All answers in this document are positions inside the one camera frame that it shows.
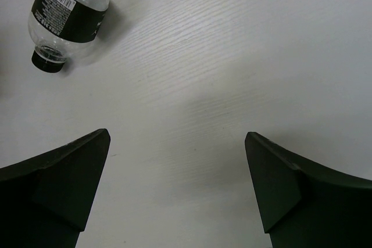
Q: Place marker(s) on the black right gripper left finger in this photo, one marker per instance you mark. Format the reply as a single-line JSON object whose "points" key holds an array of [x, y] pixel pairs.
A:
{"points": [[46, 200]]}

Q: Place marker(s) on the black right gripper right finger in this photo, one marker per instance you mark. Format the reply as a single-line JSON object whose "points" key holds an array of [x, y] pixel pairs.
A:
{"points": [[305, 204]]}

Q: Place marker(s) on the clear bottle black label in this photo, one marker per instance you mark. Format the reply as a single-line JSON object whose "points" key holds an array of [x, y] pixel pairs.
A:
{"points": [[63, 29]]}

